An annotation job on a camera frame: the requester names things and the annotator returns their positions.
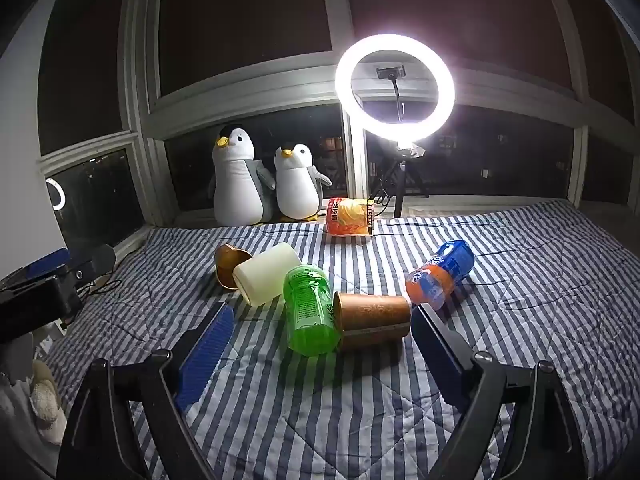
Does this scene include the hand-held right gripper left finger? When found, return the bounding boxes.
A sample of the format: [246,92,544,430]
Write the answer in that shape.
[55,301,236,480]

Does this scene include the grey cloth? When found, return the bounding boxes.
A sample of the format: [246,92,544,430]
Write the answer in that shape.
[0,335,68,477]

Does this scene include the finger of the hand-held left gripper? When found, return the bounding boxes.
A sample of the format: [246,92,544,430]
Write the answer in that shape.
[0,248,71,287]

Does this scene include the orange soda bottle blue label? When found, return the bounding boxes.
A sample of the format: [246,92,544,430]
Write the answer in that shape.
[405,240,476,311]

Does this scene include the white window frame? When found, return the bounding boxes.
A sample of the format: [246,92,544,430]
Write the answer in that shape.
[117,0,640,231]

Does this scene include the large penguin plush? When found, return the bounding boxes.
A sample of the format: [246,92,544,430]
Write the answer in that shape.
[207,125,277,226]

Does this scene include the black cable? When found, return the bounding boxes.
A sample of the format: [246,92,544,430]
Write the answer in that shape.
[367,191,392,219]

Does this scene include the green plastic bottle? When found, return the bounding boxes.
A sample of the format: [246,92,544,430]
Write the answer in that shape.
[283,264,340,357]

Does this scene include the black rounded device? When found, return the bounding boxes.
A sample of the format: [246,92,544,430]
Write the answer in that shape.
[70,244,117,287]

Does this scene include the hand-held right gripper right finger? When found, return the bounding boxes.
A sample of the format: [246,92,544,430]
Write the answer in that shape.
[410,304,588,480]

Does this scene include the small penguin plush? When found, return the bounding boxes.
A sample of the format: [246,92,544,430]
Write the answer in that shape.
[273,143,333,222]

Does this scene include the white cup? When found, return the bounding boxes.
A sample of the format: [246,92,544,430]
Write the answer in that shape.
[233,242,302,307]

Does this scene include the blue white striped blanket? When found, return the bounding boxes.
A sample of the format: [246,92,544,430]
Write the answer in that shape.
[42,200,640,480]

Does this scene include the black tripod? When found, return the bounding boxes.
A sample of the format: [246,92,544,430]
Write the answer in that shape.
[367,142,431,220]

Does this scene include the black phone holder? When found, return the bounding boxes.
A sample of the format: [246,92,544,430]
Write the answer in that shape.
[375,64,406,125]

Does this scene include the small brown glossy cup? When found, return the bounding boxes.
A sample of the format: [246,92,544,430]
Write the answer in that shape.
[215,243,253,292]

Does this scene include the brown patterned cup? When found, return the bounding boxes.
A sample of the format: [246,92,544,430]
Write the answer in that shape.
[332,291,412,352]

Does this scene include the orange snack bag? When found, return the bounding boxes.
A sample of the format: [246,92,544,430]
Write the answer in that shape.
[325,197,377,237]

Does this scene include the white ring light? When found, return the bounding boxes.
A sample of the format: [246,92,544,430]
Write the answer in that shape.
[335,34,456,145]

